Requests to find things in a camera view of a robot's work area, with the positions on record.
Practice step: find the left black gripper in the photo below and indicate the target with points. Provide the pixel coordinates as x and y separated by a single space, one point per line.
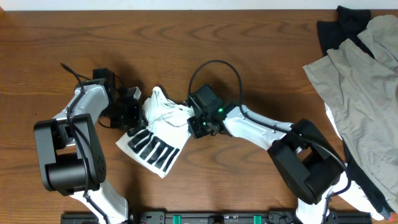
134 115

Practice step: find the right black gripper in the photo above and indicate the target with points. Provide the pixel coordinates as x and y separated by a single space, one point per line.
196 131

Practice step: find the white t-shirt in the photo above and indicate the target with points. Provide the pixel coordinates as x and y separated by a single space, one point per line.
157 145

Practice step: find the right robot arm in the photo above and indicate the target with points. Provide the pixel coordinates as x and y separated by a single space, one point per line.
307 163

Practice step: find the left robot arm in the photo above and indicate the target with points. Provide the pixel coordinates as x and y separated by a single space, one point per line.
70 155

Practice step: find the grey-beige garment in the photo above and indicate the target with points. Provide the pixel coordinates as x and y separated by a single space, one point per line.
361 91

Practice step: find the black garment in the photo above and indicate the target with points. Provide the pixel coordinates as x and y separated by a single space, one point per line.
349 24

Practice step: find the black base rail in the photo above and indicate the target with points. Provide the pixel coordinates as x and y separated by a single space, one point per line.
275 217

